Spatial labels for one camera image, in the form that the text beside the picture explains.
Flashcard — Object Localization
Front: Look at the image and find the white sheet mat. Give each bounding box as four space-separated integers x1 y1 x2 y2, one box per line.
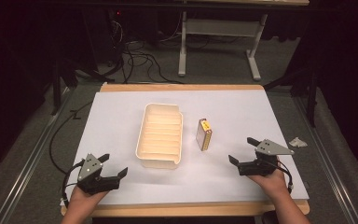
64 90 310 207

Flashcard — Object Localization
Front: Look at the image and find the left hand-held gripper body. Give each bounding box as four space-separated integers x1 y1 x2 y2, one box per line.
76 153 121 196

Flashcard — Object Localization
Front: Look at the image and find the wooden table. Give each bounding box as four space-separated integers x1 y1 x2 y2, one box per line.
60 82 311 218

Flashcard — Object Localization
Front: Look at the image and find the white metal desk frame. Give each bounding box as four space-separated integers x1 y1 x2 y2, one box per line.
177 10 269 82

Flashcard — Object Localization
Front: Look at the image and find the metal floor rail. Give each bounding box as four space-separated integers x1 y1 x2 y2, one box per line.
292 95 358 224
0 87 73 224

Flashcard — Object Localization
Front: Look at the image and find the cream ribbed plastic tray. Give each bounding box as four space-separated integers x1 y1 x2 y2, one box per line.
135 103 185 170

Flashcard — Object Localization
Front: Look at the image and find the small box with yellow label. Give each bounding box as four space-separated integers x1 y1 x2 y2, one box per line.
195 118 213 152

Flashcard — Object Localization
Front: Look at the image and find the person's right hand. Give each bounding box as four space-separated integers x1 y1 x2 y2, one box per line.
247 169 289 200

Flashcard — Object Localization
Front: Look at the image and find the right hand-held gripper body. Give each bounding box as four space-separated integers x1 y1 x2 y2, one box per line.
238 138 296 177

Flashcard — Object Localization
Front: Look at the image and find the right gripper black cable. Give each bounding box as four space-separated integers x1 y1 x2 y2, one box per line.
274 159 295 194

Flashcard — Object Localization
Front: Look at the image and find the person's left hand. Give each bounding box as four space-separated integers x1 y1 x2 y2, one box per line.
69 186 110 213

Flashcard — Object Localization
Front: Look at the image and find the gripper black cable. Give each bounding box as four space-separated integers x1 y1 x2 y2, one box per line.
61 159 86 207
274 159 295 194

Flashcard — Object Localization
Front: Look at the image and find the black cable on floor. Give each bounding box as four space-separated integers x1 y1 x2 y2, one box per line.
48 102 93 175

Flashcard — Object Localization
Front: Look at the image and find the bundle of black cables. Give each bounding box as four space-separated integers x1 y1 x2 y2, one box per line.
106 18 185 86

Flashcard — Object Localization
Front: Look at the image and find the crumpled white paper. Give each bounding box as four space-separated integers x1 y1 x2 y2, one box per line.
288 136 309 148

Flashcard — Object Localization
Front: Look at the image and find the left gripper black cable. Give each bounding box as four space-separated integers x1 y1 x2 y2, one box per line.
61 159 86 207

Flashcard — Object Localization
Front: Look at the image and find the black stand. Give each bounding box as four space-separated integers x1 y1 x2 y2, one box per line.
49 57 79 117
263 60 321 129

